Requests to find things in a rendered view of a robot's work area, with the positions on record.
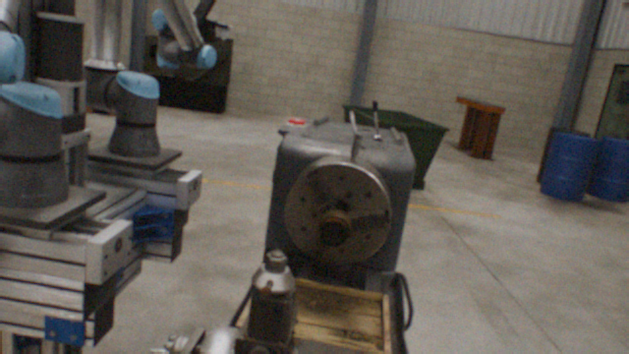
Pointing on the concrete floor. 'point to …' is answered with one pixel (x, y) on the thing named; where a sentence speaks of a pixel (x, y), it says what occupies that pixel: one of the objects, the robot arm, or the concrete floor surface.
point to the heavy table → (480, 127)
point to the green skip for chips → (424, 147)
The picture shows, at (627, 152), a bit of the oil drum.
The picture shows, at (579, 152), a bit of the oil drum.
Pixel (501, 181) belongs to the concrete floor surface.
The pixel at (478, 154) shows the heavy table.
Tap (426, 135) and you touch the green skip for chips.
